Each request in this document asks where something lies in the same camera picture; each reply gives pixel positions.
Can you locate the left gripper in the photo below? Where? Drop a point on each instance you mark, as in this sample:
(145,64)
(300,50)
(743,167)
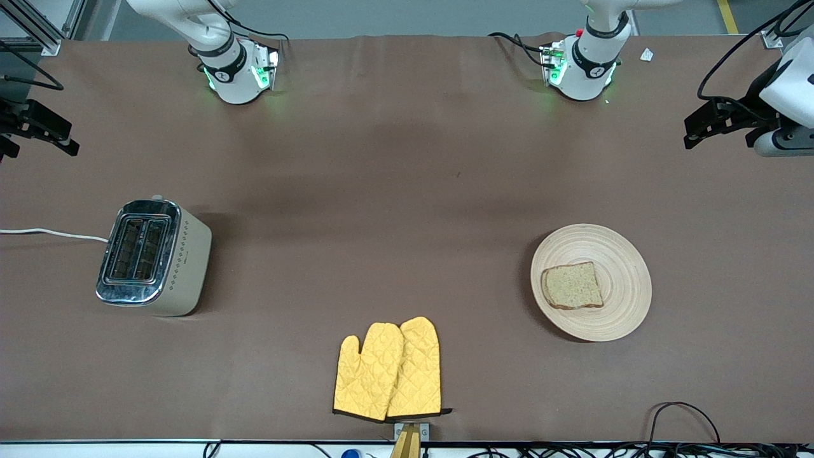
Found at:
(751,105)

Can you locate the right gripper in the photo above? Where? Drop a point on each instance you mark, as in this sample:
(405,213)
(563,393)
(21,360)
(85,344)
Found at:
(11,118)

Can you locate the round wooden plate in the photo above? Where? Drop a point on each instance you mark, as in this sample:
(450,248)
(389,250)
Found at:
(617,299)

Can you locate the slice of brown bread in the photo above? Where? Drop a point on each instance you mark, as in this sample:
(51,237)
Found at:
(572,286)

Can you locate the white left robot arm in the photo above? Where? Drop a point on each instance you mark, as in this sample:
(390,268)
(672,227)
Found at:
(582,76)

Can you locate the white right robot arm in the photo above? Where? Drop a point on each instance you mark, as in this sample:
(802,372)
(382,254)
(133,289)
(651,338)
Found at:
(235,83)

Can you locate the chrome and cream toaster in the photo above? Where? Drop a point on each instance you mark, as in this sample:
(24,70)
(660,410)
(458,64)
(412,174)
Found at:
(172,267)

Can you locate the small white paper scrap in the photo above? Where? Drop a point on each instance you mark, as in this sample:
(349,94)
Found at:
(647,55)

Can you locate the brown table cover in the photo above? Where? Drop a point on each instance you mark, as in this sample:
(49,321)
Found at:
(407,159)

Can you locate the yellow quilted oven mitt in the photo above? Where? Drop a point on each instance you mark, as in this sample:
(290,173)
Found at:
(420,369)
(365,375)

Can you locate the small blue cap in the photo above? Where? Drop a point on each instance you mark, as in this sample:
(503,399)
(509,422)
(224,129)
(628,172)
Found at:
(350,454)

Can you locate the yellow wooden stick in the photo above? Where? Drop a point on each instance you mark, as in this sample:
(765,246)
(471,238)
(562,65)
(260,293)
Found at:
(407,445)

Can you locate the aluminium frame profile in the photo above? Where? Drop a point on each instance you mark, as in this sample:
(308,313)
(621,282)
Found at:
(772,39)
(44,32)

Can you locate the grey metal bracket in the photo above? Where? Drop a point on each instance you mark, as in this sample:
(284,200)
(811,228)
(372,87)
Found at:
(399,429)

